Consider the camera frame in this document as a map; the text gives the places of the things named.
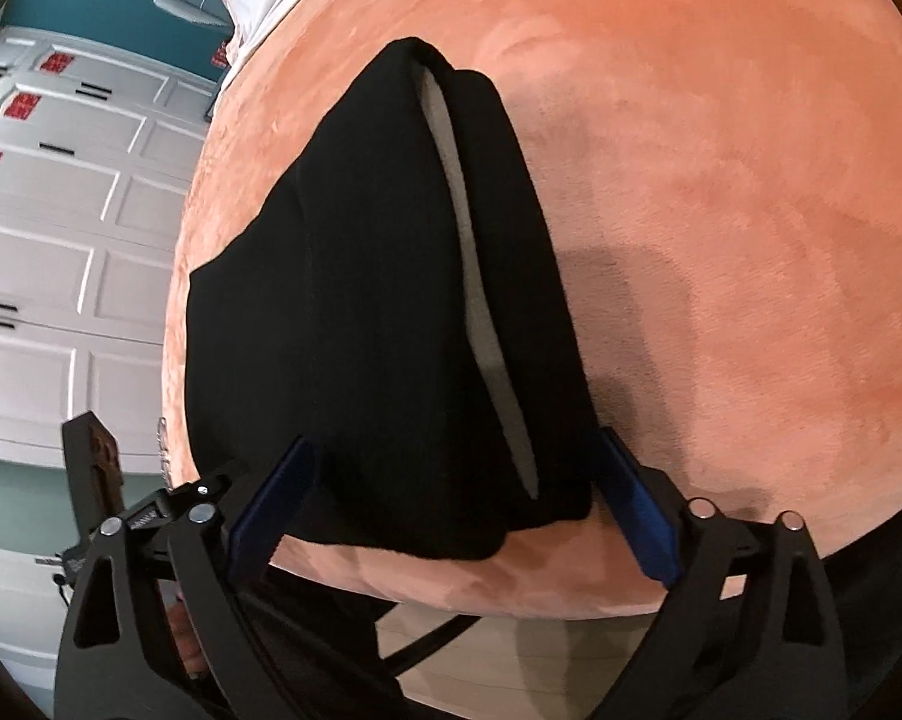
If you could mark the black pants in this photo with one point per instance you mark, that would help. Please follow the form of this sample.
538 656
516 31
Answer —
383 390

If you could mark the white panelled wardrobe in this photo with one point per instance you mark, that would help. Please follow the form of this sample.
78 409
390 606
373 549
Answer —
46 240

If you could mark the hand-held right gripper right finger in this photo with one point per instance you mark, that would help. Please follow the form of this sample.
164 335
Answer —
638 510

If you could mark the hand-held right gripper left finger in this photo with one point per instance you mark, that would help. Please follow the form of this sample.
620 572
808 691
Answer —
271 502

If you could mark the person's left hand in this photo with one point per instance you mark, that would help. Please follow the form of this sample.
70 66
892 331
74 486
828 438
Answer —
188 641

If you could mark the red wall sticker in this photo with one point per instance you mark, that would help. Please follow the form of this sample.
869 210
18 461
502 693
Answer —
222 56

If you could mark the red door sticker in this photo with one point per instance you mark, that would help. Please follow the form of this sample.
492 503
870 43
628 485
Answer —
22 106
57 61

